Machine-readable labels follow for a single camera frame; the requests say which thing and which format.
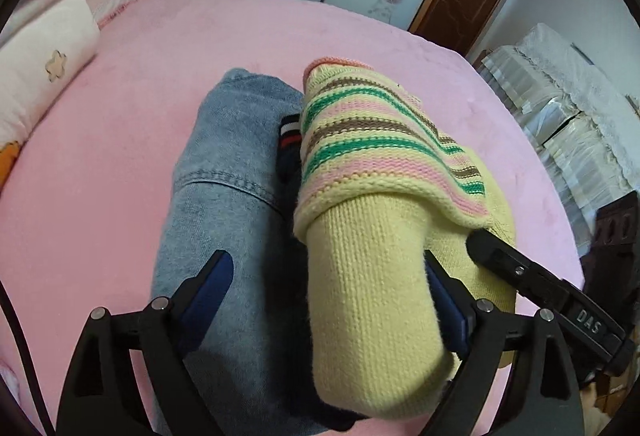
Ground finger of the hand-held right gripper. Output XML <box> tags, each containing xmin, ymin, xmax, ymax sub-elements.
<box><xmin>466</xmin><ymin>229</ymin><xmax>576</xmax><ymax>312</ymax></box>

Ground white lace covered stack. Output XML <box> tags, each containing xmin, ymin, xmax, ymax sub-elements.
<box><xmin>472</xmin><ymin>24</ymin><xmax>640</xmax><ymax>262</ymax></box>

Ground yellow striped knit sweater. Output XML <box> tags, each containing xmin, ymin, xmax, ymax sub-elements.
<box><xmin>292</xmin><ymin>56</ymin><xmax>518</xmax><ymax>419</ymax></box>

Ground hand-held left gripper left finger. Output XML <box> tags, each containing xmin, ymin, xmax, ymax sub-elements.
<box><xmin>56</xmin><ymin>250</ymin><xmax>235</xmax><ymax>436</ymax></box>

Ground black cable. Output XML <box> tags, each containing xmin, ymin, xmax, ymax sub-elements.
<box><xmin>0</xmin><ymin>281</ymin><xmax>56</xmax><ymax>436</ymax></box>

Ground pink bed blanket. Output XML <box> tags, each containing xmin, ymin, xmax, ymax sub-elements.
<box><xmin>0</xmin><ymin>0</ymin><xmax>586</xmax><ymax>436</ymax></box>

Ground folded navy garment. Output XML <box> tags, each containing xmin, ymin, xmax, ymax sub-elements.
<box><xmin>277</xmin><ymin>113</ymin><xmax>371</xmax><ymax>434</ymax></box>

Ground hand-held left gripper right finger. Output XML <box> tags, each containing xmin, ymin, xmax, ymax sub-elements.
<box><xmin>415</xmin><ymin>250</ymin><xmax>586</xmax><ymax>436</ymax></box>

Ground folded blue denim jeans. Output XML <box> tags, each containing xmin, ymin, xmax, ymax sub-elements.
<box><xmin>150</xmin><ymin>68</ymin><xmax>331</xmax><ymax>436</ymax></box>

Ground cream flower print pillow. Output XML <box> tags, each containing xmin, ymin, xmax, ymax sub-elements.
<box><xmin>0</xmin><ymin>0</ymin><xmax>101</xmax><ymax>189</ymax></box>

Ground dark carved wooden furniture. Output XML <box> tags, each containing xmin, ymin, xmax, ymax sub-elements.
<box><xmin>582</xmin><ymin>191</ymin><xmax>640</xmax><ymax>332</ymax></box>

